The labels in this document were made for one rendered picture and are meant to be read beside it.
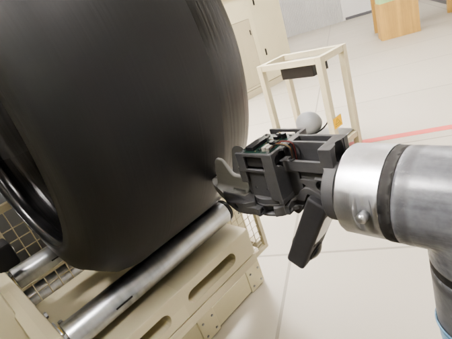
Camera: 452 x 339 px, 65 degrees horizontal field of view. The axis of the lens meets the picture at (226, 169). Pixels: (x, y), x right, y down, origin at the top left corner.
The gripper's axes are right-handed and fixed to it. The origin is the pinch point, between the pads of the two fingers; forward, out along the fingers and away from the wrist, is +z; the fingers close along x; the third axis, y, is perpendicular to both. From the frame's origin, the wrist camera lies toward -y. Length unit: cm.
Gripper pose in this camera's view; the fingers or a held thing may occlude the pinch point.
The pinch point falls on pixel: (222, 184)
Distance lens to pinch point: 51.5
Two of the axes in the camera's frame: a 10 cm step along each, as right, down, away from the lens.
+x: -6.6, 4.7, -5.9
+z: -6.9, -0.7, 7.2
